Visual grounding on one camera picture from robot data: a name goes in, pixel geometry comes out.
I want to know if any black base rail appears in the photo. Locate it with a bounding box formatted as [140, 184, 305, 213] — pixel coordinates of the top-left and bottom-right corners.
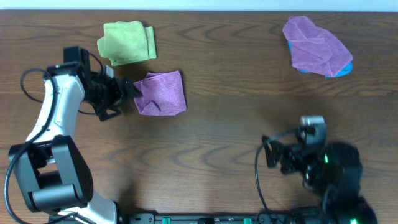
[118, 213, 296, 224]

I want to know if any blue cloth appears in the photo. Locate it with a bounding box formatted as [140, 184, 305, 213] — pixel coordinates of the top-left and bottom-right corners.
[287, 41, 353, 78]

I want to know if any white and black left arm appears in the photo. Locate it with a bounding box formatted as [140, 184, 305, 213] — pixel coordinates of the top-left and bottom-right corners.
[4, 62, 142, 223]

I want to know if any green folded cloth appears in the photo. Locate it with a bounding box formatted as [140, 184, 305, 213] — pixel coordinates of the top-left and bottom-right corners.
[97, 21, 157, 66]

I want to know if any crumpled purple cloth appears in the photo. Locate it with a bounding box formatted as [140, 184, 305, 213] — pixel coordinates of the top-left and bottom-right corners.
[282, 16, 353, 77]

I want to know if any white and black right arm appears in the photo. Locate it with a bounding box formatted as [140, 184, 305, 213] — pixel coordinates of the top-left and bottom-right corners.
[262, 136, 377, 224]

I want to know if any purple microfiber cloth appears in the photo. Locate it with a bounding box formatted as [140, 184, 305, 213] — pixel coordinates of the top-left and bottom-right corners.
[134, 71, 187, 116]

